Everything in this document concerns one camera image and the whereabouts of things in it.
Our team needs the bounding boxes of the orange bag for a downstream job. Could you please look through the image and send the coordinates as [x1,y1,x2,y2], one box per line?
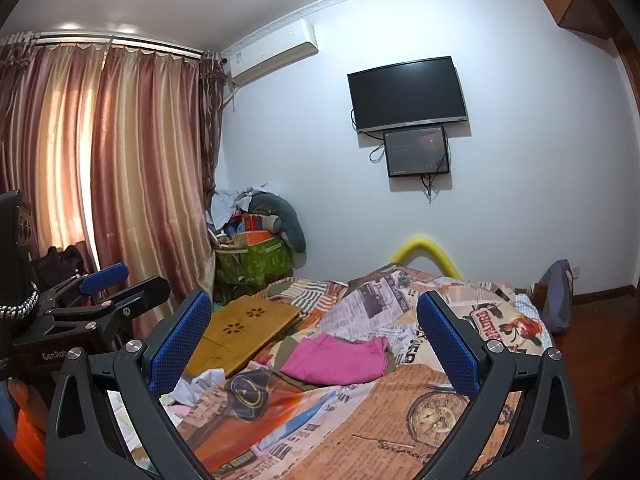
[10,380,51,480]

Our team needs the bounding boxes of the bamboo lap desk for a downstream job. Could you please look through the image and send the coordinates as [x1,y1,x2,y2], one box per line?
[185,294,302,378]

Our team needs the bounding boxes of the white air conditioner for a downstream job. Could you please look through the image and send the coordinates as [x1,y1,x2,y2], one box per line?
[220,19,319,86]

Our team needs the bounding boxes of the pink pants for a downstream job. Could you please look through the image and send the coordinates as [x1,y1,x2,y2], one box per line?
[280,334,391,386]

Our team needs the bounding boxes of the black wall television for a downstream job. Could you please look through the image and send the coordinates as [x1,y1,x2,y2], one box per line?
[347,56,469,134]

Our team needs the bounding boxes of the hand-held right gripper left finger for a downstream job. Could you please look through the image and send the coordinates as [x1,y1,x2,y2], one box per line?
[45,290,213,480]

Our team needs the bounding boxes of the green patterned bag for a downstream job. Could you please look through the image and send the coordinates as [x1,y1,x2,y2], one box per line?
[215,240,293,286]

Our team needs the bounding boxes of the pile of clothes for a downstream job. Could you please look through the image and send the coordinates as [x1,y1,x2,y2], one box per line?
[205,182,283,231]

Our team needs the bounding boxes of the orange box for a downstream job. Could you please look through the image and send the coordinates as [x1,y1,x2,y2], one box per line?
[232,230,276,247]

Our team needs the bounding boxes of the pink gold striped curtain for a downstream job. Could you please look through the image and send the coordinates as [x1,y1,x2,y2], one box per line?
[0,35,226,311]

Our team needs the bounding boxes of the yellow foam tube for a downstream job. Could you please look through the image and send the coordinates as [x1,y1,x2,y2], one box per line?
[390,235,461,278]

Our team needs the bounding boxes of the dark clothing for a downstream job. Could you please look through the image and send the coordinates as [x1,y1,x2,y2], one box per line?
[32,245,98,286]

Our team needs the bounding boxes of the small black wall monitor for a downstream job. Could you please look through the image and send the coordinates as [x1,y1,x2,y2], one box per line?
[383,126,451,178]

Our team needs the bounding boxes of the white curtain rail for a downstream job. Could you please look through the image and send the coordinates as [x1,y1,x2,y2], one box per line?
[0,30,223,58]

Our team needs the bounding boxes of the newspaper print blanket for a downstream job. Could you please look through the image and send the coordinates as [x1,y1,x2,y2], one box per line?
[160,262,556,480]

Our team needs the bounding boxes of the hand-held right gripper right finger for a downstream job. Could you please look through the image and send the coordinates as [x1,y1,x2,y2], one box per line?
[416,290,583,480]

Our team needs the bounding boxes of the blue grey backpack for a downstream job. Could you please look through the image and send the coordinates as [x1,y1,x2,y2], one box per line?
[540,259,573,335]

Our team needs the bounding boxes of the white crumpled cloth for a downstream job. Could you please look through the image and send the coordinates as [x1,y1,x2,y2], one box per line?
[170,367,226,408]

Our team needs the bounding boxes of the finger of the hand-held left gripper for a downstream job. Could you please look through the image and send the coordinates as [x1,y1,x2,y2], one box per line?
[92,276,172,323]
[37,262,131,311]

